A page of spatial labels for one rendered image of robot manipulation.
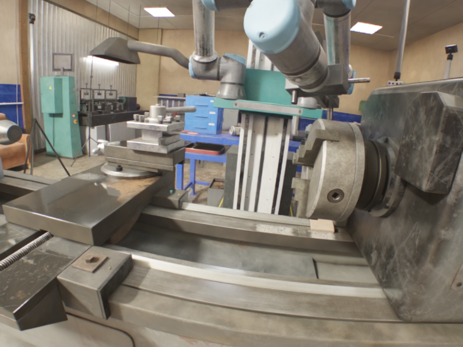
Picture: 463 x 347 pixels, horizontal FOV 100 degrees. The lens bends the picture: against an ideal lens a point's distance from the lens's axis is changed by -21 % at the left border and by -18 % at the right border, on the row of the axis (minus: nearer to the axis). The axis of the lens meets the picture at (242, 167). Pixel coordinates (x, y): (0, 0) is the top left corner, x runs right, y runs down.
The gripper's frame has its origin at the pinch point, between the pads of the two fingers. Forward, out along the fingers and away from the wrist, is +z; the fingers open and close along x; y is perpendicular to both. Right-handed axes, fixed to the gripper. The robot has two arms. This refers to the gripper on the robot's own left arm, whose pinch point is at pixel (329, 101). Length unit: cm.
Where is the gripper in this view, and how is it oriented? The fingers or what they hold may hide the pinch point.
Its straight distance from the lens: 65.8
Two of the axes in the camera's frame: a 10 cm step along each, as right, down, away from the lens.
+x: 8.1, 0.7, -5.8
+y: -1.5, 9.8, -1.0
